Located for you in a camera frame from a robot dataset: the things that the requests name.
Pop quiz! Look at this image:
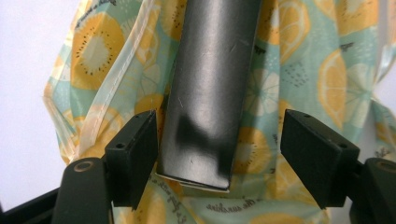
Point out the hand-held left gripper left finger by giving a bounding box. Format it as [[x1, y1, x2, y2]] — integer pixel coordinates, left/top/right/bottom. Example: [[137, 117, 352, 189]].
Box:
[[104, 109, 159, 210]]

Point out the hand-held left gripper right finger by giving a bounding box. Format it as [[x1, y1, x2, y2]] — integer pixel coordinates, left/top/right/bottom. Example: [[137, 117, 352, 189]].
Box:
[[279, 108, 361, 210]]

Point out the lemon print cloth bag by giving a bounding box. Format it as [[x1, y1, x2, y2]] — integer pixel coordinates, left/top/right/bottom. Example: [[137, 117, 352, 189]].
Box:
[[41, 0, 396, 224]]

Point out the dark grey cardboard box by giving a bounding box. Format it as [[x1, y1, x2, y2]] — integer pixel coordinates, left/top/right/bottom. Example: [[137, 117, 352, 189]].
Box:
[[155, 0, 263, 194]]

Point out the white table mat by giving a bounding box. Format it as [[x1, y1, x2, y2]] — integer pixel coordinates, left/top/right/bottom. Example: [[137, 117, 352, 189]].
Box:
[[0, 0, 82, 204]]

